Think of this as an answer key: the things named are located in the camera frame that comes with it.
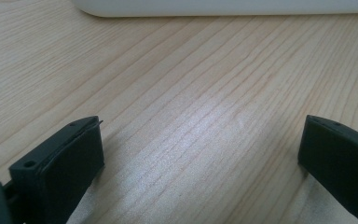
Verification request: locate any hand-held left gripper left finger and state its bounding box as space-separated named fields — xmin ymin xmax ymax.
xmin=8 ymin=115 xmax=105 ymax=224

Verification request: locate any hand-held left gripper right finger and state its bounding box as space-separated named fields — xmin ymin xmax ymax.
xmin=297 ymin=114 xmax=358 ymax=224

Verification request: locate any white plastic storage bin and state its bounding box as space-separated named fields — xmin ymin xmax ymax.
xmin=71 ymin=0 xmax=358 ymax=19

